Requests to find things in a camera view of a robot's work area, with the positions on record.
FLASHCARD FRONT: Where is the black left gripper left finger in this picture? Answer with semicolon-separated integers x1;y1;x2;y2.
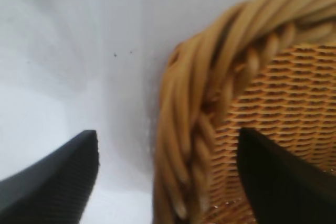
0;129;100;224

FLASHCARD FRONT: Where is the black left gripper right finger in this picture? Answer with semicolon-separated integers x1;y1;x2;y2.
237;126;336;224

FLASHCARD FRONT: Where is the woven wicker basket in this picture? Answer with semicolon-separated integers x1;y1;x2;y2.
152;0;336;224

